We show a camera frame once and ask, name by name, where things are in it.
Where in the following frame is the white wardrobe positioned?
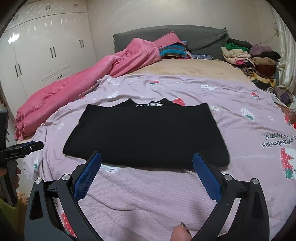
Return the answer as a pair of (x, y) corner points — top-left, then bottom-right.
(1, 1), (97, 116)

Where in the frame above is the brown plush toy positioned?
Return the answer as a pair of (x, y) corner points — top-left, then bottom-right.
(16, 191), (29, 237)

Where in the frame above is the beige mattress sheet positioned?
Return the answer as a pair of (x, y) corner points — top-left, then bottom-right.
(129, 59), (254, 86)

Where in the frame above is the pile of folded clothes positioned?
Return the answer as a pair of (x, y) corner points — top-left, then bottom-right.
(221, 38), (281, 90)

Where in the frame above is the black long-sleeve sweater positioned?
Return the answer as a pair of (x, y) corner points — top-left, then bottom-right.
(63, 99), (230, 169)

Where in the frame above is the left hand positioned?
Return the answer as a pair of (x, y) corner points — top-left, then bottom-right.
(0, 167), (21, 189)

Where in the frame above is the pink fleece blanket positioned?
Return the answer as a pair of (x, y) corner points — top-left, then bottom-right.
(14, 32), (185, 141)

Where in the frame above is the bag with purple clothes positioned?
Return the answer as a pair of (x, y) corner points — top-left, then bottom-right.
(266, 86), (295, 116)

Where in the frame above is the grey quilted headboard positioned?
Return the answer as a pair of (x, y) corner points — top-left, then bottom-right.
(113, 25), (228, 61)

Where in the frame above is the right hand thumb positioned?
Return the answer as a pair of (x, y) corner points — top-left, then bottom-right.
(170, 222), (192, 241)

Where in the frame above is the striped folded clothes stack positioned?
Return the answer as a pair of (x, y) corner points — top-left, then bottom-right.
(159, 42), (191, 59)

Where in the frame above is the cream satin curtain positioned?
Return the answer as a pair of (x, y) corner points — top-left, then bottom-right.
(273, 9), (296, 92)

